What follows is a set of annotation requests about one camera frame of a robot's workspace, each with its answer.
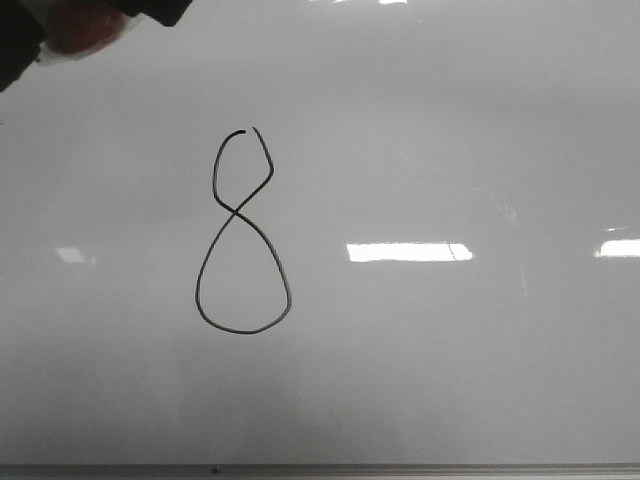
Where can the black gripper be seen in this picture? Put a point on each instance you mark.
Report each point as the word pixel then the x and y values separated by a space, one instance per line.
pixel 70 28

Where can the white whiteboard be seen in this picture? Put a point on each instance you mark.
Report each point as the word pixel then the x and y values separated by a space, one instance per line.
pixel 327 232

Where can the aluminium whiteboard frame rail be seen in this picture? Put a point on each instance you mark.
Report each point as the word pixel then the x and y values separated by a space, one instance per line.
pixel 321 471

